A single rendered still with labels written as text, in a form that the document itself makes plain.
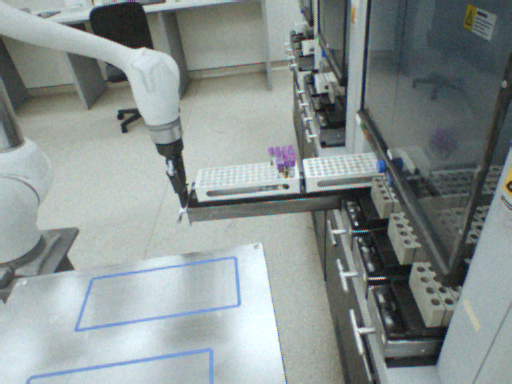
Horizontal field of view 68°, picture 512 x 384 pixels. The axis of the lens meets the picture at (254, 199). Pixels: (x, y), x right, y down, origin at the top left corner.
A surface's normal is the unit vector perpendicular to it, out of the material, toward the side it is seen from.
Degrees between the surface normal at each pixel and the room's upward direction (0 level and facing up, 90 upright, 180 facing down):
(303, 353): 0
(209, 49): 90
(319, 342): 0
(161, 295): 0
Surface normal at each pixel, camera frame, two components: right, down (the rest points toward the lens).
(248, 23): 0.00, 0.60
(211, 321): -0.11, -0.79
